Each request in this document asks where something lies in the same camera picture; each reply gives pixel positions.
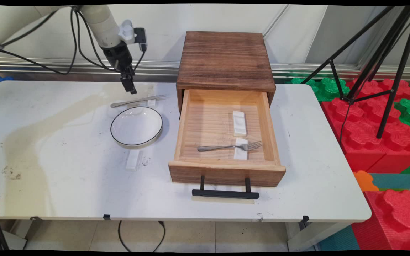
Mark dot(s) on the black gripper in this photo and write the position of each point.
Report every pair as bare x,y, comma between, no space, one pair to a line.
119,57

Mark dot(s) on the silver table knife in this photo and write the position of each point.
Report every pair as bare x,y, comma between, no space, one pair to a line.
130,102

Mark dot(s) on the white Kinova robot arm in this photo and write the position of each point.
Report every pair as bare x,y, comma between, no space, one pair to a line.
98,21

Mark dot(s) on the white ceramic cutlery rest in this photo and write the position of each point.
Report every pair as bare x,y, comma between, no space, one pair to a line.
132,160
239,124
240,154
151,104

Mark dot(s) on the white bowl with black rim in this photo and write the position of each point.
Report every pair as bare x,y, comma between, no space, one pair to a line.
136,126

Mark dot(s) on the light wooden drawer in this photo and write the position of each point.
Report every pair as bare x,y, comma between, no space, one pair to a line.
208,121

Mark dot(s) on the dark wooden drawer cabinet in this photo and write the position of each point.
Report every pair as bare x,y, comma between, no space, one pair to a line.
226,57

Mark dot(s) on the silver fork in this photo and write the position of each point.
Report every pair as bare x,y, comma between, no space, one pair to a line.
219,147

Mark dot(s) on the blue foam block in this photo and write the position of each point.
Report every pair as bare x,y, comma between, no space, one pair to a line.
0,79

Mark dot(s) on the black table edge clip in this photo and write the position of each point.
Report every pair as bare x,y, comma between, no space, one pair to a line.
106,217
305,219

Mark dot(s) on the white table leg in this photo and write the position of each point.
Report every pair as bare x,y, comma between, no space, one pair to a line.
311,236

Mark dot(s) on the large red foam block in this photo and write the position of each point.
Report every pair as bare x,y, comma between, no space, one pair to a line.
365,142

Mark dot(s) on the orange foam piece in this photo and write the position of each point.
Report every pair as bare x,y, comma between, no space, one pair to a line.
364,181

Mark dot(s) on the black tripod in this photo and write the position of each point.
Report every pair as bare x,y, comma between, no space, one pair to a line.
399,71

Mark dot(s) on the teal foam mat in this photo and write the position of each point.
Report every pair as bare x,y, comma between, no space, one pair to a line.
397,181

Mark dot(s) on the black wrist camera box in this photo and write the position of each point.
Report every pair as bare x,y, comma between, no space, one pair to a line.
140,37

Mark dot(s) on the metal wall rail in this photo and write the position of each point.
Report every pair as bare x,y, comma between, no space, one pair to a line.
297,69

